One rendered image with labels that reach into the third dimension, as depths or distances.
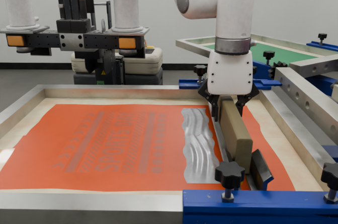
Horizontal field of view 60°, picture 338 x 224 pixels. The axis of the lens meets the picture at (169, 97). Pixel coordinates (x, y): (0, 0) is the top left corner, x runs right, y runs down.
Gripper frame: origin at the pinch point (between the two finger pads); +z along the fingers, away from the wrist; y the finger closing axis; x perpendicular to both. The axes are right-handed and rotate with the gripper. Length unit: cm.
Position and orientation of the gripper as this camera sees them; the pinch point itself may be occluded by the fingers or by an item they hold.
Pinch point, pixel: (226, 112)
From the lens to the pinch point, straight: 72.2
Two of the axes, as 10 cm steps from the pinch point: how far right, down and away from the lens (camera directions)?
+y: -10.0, -0.1, 0.2
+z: 0.0, 9.3, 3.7
